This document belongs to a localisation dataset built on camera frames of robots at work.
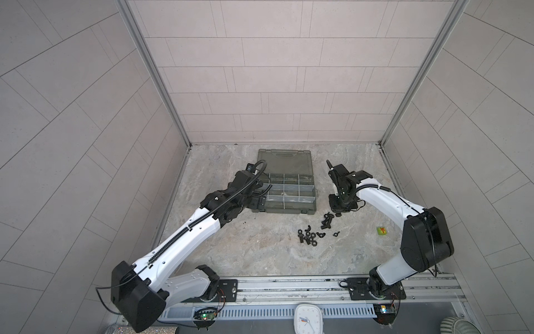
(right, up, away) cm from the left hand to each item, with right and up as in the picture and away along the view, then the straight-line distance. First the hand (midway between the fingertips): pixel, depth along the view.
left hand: (256, 190), depth 78 cm
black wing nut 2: (+26, -19, +6) cm, 33 cm away
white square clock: (+17, -38, -15) cm, 44 cm away
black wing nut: (+21, -17, +8) cm, 29 cm away
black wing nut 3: (+32, -19, +7) cm, 37 cm away
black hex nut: (+23, -22, +5) cm, 32 cm away
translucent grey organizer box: (+14, +5, +27) cm, 31 cm away
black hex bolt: (+17, -19, +5) cm, 26 cm away
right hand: (+32, -9, +9) cm, 34 cm away
